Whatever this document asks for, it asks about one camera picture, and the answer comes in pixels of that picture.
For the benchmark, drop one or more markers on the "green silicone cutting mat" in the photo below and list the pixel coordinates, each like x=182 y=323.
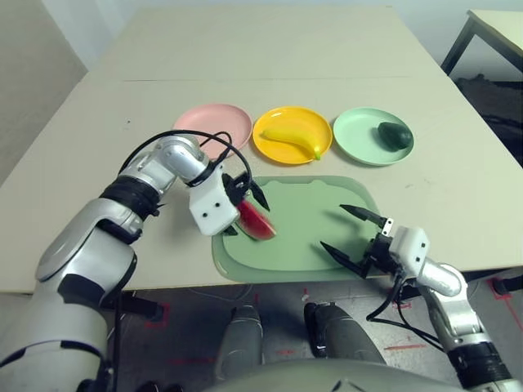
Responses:
x=298 y=237

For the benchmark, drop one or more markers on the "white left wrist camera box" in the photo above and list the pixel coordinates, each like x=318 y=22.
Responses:
x=212 y=212

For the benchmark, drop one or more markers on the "grey robot right leg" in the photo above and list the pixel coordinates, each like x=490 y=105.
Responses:
x=343 y=335

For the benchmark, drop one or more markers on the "black table support beam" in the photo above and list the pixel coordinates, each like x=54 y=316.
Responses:
x=135 y=306
x=501 y=286

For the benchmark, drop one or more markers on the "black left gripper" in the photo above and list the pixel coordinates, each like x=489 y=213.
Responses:
x=237 y=188

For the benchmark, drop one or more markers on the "yellow banana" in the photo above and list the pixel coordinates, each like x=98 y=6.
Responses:
x=286 y=136

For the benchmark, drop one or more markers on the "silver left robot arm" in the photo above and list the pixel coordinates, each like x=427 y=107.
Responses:
x=81 y=245

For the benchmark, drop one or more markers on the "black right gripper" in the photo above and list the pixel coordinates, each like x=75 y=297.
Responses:
x=380 y=255

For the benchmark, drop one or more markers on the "pink plate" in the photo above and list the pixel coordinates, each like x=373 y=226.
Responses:
x=212 y=118

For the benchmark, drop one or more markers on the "dark green avocado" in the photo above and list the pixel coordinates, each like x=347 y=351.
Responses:
x=394 y=134

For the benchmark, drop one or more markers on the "grey robot leg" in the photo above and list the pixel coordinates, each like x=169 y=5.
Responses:
x=241 y=343
x=343 y=335

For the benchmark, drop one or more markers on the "beige side table black legs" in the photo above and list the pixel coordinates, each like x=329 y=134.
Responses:
x=502 y=32

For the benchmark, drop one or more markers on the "yellow plate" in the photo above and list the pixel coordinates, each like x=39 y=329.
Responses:
x=286 y=118

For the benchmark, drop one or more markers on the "grey robot torso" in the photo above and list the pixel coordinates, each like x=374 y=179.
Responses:
x=310 y=377

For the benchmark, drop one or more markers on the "grey robot left leg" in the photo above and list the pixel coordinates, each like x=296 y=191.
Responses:
x=241 y=343

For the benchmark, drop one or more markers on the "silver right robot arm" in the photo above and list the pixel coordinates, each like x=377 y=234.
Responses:
x=445 y=286

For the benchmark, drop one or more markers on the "mint green plate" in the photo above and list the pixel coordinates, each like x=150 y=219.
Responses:
x=355 y=134

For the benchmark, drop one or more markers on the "red watermelon slice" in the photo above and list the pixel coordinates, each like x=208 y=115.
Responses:
x=255 y=222

